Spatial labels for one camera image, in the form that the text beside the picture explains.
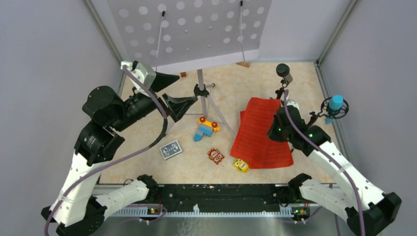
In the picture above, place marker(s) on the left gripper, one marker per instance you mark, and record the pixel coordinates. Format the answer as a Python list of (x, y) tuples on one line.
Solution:
[(178, 106)]

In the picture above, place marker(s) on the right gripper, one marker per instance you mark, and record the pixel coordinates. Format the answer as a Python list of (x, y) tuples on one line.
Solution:
[(271, 133)]

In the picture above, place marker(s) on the red sheet music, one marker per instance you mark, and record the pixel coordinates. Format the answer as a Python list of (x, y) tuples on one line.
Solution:
[(277, 155), (250, 142)]

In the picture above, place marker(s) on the white music stand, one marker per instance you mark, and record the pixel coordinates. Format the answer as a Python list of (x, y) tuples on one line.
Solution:
[(174, 36)]

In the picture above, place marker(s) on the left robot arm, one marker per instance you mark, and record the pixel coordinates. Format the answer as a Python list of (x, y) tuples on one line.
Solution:
[(77, 211)]

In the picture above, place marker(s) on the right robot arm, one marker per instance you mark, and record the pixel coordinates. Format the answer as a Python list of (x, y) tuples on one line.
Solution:
[(367, 209)]

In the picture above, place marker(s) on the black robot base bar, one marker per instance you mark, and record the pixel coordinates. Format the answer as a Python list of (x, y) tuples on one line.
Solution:
[(222, 198)]

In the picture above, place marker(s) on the toy brick car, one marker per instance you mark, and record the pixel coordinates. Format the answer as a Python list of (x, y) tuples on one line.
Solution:
[(205, 129)]

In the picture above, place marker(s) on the yellow owl toy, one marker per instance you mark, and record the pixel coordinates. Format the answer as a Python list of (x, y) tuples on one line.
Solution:
[(241, 165)]

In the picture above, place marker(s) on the blue playing card deck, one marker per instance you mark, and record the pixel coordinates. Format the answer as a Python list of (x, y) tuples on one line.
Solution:
[(170, 150)]

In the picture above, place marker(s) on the blue microphone with tripod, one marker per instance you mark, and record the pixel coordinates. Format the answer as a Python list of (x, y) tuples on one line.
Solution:
[(332, 108)]

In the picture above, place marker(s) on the black microphone tripod stand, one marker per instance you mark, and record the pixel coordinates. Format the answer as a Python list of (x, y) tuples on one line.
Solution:
[(283, 71)]

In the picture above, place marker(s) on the red owl toy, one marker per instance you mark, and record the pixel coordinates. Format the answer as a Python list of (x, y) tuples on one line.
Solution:
[(215, 155)]

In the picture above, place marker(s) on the wooden wedge block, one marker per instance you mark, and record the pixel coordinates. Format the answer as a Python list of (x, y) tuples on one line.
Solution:
[(244, 64)]

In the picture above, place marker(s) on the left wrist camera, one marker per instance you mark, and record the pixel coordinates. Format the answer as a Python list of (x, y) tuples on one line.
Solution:
[(141, 71)]

